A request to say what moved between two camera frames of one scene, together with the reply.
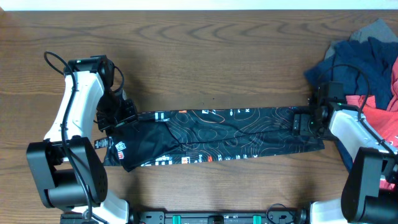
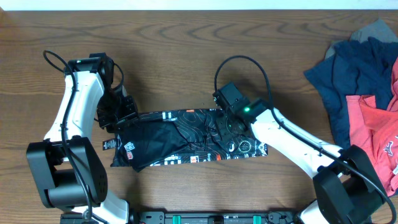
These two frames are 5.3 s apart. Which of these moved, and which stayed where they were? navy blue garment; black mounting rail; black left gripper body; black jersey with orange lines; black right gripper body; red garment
Moved: black jersey with orange lines; black right gripper body
Stayed: black mounting rail; red garment; navy blue garment; black left gripper body
